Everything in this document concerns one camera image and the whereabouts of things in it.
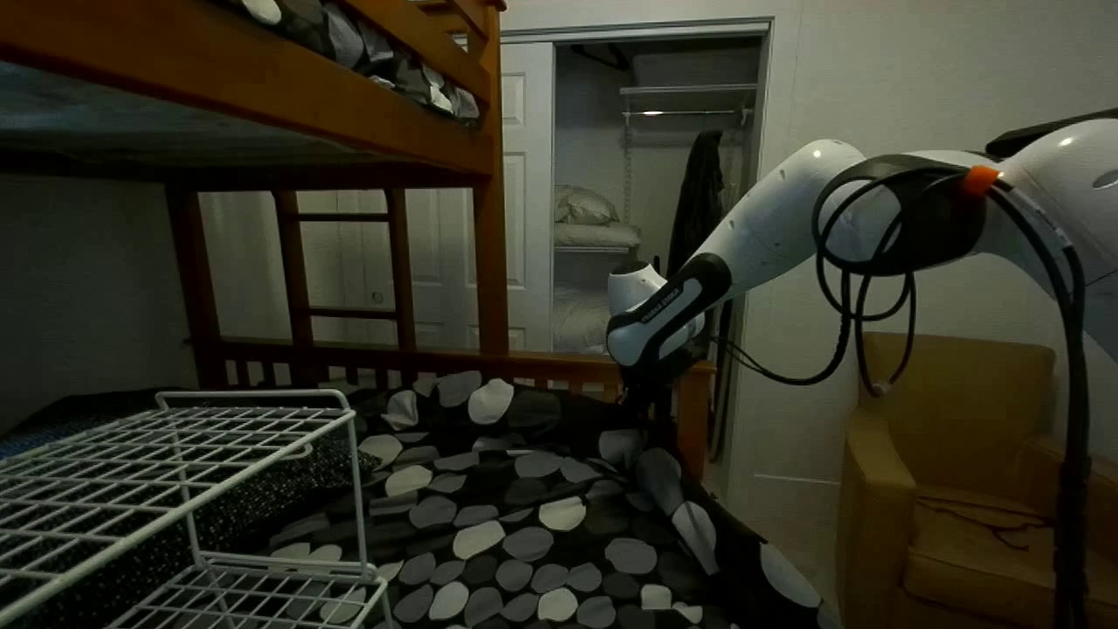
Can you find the white closet door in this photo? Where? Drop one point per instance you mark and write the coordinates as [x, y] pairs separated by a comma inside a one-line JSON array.
[[529, 182]]

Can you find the wooden bunk bed frame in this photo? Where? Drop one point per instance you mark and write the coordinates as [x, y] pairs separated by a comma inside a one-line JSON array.
[[207, 101]]

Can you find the yellow armchair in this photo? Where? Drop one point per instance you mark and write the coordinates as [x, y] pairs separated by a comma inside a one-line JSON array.
[[947, 496]]

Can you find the black grey-dotted blanket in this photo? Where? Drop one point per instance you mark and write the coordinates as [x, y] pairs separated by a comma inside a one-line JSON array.
[[523, 509]]

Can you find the dark hanging jacket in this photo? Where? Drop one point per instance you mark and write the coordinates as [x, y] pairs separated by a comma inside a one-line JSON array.
[[698, 200]]

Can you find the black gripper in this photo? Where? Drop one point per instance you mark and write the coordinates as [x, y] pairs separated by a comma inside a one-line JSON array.
[[653, 386]]

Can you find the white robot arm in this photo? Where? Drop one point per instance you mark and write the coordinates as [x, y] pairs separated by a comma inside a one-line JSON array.
[[1038, 198]]

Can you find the white wire rack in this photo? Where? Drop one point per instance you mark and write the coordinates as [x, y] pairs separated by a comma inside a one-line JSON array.
[[76, 506]]

